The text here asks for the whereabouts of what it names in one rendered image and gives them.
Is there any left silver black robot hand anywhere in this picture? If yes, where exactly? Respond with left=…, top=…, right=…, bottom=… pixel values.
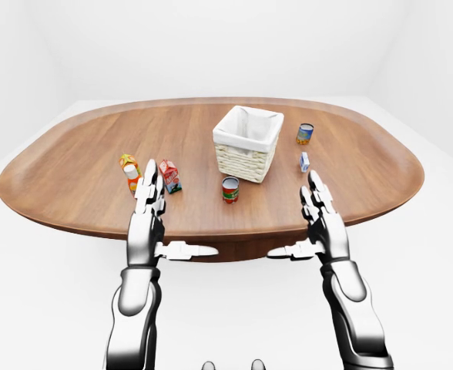
left=126, top=158, right=220, bottom=269

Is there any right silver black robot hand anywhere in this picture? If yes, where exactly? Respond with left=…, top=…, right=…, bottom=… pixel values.
left=266, top=170, right=353, bottom=264

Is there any red milk carton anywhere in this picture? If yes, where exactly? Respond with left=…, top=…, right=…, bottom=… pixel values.
left=158, top=159, right=183, bottom=195

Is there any white wicker basket with liner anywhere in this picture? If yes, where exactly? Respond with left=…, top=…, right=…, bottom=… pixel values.
left=212, top=105, right=285, bottom=184

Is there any orange juice carton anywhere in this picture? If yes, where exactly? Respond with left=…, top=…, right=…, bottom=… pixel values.
left=118, top=153, right=144, bottom=197

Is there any red tomato tin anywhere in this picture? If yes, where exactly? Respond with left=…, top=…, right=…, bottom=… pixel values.
left=221, top=176, right=240, bottom=205

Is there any blue yellow tin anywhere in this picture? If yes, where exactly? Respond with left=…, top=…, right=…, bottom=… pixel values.
left=296, top=123, right=314, bottom=146

